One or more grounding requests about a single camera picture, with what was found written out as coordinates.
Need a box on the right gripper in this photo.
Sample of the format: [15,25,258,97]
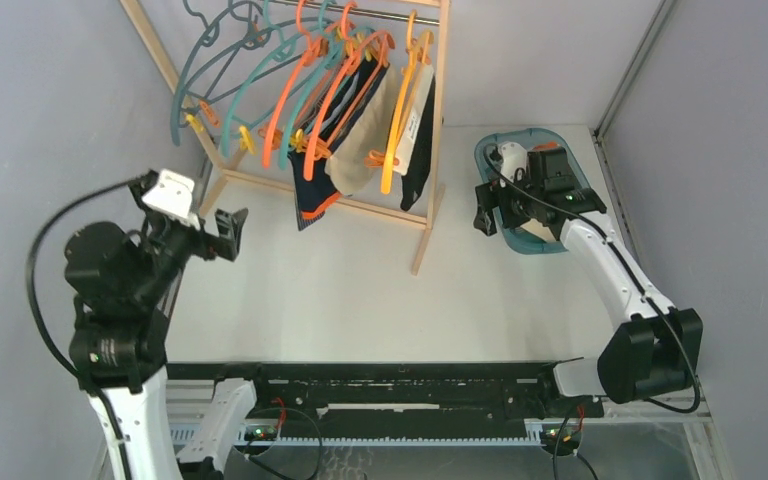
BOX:
[474,167,543,236]

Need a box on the navy striped underwear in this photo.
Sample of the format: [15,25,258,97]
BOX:
[289,59,388,153]

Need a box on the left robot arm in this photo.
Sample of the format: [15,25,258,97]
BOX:
[24,169,249,479]

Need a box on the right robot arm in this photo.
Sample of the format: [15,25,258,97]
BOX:
[473,141,703,416]

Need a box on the navy underwear in basket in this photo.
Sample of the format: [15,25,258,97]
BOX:
[520,219,558,243]

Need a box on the orange underwear in basket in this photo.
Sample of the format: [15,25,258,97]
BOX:
[531,142,560,151]

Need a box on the black white-banded underwear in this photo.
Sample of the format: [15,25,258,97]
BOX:
[394,66,436,212]

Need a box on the beige underwear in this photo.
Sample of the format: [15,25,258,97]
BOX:
[325,67,401,196]

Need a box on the orange hanger with clips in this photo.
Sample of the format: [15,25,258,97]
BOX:
[302,1,397,183]

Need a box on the yellow hanger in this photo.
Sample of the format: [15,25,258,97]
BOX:
[380,10,433,194]

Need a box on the navy orange-trimmed underwear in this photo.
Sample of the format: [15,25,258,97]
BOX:
[289,59,392,232]

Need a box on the teal hanger with clips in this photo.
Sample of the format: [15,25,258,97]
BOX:
[273,1,346,171]

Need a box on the dark teal empty hanger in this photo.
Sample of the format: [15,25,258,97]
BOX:
[169,1,271,145]

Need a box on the wooden clothes rack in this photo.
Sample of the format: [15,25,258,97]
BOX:
[121,1,451,276]

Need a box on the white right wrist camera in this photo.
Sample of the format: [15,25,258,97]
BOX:
[497,141,528,180]

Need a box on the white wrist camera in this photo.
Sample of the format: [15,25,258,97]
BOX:
[141,169,201,230]
[497,141,528,180]

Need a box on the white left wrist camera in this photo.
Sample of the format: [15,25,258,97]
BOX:
[141,169,201,230]

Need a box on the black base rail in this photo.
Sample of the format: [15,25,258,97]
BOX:
[168,362,605,444]

